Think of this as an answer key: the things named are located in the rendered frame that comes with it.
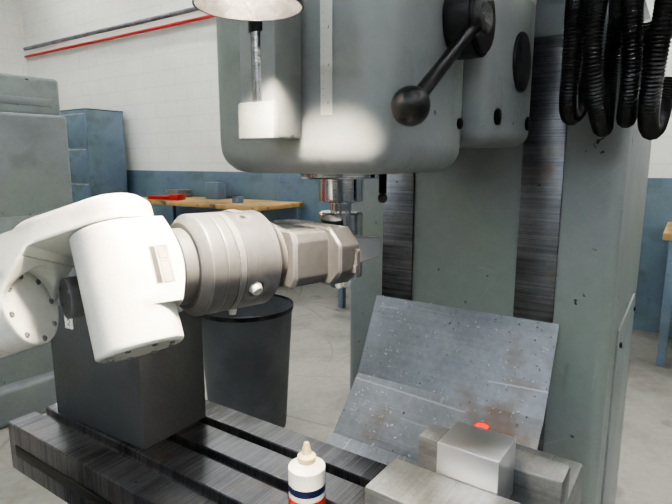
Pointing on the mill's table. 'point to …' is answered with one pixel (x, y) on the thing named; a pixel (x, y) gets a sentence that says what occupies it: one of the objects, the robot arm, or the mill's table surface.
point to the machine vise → (545, 467)
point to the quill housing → (352, 92)
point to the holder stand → (130, 384)
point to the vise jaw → (423, 488)
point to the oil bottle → (306, 478)
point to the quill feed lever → (475, 21)
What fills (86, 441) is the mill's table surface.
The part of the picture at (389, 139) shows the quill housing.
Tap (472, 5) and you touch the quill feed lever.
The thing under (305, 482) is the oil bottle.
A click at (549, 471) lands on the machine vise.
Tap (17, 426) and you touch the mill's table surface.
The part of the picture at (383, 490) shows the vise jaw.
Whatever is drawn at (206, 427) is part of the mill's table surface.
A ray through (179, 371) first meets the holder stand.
